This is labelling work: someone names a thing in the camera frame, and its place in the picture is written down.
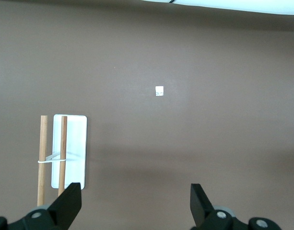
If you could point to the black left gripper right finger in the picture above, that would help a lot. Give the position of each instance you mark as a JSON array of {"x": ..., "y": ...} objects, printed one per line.
[{"x": 209, "y": 215}]

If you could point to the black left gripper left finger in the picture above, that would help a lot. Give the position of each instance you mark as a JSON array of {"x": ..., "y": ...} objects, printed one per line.
[{"x": 62, "y": 210}]

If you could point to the wooden rack rod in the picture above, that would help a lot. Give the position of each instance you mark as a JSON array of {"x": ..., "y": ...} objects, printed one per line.
[{"x": 62, "y": 139}]

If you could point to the wooden chopsticks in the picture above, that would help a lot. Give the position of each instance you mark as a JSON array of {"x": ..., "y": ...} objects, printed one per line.
[{"x": 43, "y": 139}]

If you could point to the white rack base tray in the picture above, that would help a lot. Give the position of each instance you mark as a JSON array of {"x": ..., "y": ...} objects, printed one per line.
[{"x": 76, "y": 134}]

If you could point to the small square paper sticker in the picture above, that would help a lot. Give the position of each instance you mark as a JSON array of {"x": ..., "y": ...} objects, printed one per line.
[{"x": 159, "y": 91}]

